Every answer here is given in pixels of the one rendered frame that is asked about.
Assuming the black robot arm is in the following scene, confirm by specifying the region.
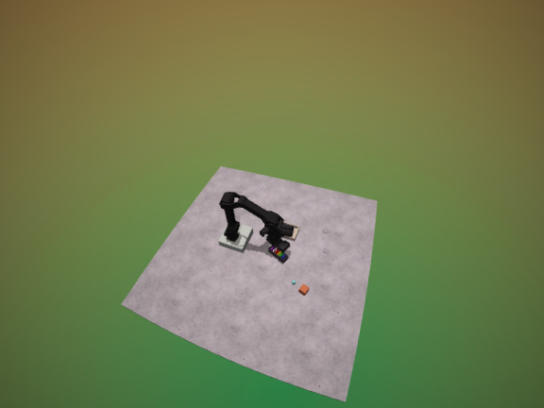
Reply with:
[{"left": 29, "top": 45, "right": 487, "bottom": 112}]
[{"left": 219, "top": 192, "right": 294, "bottom": 242}]

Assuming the brown cube with orange top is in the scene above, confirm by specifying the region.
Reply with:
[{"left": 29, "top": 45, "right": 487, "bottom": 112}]
[{"left": 298, "top": 283, "right": 309, "bottom": 296}]

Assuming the beige shallow tray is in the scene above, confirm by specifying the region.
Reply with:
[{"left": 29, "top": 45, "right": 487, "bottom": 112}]
[{"left": 281, "top": 222, "right": 300, "bottom": 242}]

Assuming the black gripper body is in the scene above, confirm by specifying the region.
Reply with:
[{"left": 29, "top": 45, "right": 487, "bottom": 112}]
[{"left": 260, "top": 227, "right": 290, "bottom": 252}]

